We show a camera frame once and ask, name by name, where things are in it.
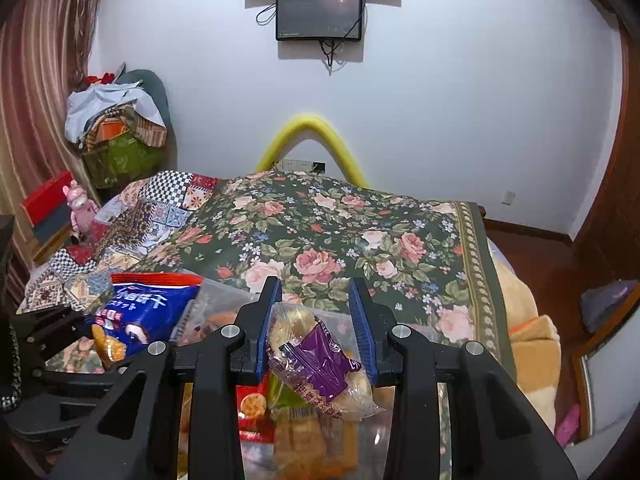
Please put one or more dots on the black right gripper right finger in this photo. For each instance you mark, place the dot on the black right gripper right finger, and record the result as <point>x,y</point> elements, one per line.
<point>495,433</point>

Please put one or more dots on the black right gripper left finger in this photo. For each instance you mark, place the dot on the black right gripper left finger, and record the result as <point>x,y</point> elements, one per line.
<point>133,433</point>

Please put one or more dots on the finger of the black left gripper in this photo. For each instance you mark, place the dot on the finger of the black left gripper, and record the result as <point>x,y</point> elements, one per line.
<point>47,387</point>
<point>43,333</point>

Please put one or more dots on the purple labelled bread pack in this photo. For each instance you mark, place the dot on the purple labelled bread pack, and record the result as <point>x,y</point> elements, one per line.
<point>314,353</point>

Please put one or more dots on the blue red cracker bag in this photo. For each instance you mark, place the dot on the blue red cracker bag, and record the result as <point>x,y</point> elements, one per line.
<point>143,308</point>

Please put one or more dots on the clear bag of puff snacks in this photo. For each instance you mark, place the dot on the clear bag of puff snacks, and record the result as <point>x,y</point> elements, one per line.
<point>311,445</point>

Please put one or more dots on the clear bag of fried snacks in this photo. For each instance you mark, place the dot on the clear bag of fried snacks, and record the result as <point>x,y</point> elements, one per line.
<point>196,331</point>

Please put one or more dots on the red biscuit bag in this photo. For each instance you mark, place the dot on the red biscuit bag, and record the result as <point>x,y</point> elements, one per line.
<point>254,420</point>

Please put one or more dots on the orange blanket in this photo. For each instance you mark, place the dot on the orange blanket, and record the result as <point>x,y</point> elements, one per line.
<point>534,339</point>

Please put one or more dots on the clear plastic storage box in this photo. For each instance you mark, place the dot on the clear plastic storage box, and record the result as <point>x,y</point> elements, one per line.
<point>373,432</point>

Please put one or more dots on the red box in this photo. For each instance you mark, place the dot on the red box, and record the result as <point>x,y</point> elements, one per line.
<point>38,205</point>

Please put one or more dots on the pink bunny toy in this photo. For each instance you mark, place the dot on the pink bunny toy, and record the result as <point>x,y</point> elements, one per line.
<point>82,208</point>

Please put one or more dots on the patchwork quilt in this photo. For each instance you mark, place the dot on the patchwork quilt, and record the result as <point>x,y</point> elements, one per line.
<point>127,228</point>

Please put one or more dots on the dark floral bedspread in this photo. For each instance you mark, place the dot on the dark floral bedspread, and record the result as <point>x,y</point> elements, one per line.
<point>427,260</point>

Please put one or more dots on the brown wooden door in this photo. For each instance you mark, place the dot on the brown wooden door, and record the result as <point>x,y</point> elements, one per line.
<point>608,242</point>

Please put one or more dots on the pile of clothes and bags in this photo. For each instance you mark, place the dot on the pile of clothes and bags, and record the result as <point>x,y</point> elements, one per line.
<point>121,126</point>

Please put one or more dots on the striped curtain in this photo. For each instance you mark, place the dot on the striped curtain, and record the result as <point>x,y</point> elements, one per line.
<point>45,47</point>

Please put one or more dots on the small wall monitor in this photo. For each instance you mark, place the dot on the small wall monitor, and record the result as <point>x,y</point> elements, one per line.
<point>319,20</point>

